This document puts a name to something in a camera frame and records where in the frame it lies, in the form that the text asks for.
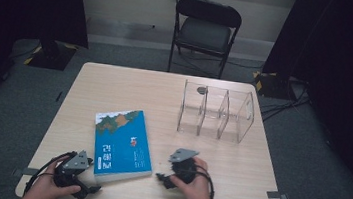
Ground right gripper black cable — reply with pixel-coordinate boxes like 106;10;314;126
190;170;218;199

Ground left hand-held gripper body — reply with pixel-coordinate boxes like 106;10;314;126
52;146;96;191

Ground dark curtain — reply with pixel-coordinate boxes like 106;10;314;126
0;0;95;137
247;0;353;199

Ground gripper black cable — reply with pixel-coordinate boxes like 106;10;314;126
23;147;75;199
190;170;218;199

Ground person's right hand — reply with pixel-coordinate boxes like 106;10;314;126
167;153;218;199

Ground black floor cables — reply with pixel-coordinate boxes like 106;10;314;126
257;74;314;128

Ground round dark table grommet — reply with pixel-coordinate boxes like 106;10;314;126
195;85;209;96

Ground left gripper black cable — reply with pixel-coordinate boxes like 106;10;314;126
23;147;75;199

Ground blue paperback book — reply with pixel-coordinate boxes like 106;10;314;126
88;105;160;190

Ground grey tape strip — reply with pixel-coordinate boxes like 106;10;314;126
265;189;291;199
12;165;41;180

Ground black stand base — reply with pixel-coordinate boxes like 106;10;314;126
22;37;80;73
249;69;300;102

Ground person's left hand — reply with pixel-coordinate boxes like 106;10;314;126
20;159;84;199

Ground clear acrylic book rack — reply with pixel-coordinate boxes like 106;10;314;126
175;78;258;146

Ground black folding chair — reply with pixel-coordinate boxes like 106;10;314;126
166;0;245;82

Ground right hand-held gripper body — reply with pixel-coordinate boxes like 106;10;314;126
165;146;201;186

